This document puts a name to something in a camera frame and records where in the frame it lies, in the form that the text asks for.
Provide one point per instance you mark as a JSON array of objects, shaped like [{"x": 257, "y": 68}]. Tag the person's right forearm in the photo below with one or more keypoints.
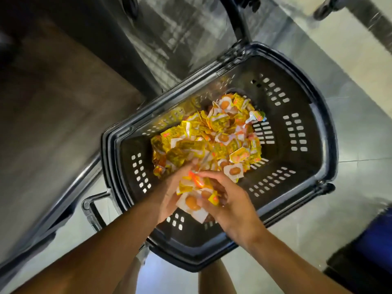
[{"x": 294, "y": 266}]

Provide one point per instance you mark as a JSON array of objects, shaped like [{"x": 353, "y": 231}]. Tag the person's right hand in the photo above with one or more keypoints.
[{"x": 236, "y": 211}]

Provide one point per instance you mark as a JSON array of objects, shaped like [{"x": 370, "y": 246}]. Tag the heap of yellow sausage bundles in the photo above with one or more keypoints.
[{"x": 211, "y": 134}]

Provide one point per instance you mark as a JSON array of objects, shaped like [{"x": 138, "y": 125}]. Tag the dark blue display stand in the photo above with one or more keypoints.
[{"x": 367, "y": 251}]

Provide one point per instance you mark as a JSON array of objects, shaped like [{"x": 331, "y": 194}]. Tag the person's left hand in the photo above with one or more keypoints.
[{"x": 171, "y": 193}]

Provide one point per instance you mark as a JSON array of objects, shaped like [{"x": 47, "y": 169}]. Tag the black shopping basket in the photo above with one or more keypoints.
[{"x": 306, "y": 119}]

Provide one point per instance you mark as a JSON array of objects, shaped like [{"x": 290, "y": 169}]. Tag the person's left forearm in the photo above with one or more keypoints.
[{"x": 92, "y": 254}]

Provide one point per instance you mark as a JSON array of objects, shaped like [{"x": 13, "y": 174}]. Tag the person's right leg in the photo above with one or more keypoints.
[{"x": 215, "y": 279}]

